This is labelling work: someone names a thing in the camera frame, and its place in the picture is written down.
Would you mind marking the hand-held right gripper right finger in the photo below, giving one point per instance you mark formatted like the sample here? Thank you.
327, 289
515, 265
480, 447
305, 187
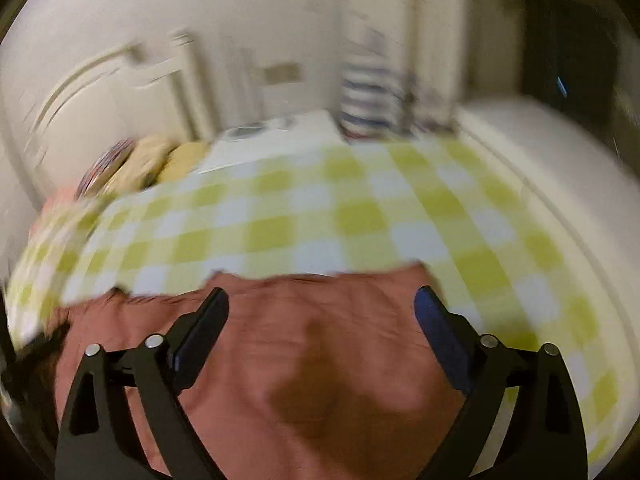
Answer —
440, 340

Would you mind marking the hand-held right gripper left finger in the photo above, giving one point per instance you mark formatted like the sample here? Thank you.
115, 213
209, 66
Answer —
200, 340

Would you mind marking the reddish brown quilted jacket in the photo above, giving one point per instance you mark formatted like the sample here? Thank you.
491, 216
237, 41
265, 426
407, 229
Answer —
310, 360

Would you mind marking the green checkered quilt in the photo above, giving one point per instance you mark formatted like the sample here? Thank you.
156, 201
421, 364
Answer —
325, 210

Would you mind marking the yellow pillow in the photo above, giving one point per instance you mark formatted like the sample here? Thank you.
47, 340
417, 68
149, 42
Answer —
187, 157
145, 160

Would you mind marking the patterned round cushion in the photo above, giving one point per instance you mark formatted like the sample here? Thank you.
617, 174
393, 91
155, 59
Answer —
105, 165

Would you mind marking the white window sill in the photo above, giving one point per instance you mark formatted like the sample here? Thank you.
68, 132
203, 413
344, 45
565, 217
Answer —
550, 160

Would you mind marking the white nightstand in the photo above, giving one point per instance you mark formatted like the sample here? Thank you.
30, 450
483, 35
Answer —
290, 135

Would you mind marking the white bed headboard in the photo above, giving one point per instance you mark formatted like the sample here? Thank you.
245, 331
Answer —
125, 90

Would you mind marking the ship print curtain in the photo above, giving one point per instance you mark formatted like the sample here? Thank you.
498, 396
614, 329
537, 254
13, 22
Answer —
370, 85

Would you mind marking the dark window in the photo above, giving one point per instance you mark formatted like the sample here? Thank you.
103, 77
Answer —
575, 35

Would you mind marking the beige wall socket plate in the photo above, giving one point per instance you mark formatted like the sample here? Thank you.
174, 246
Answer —
282, 74

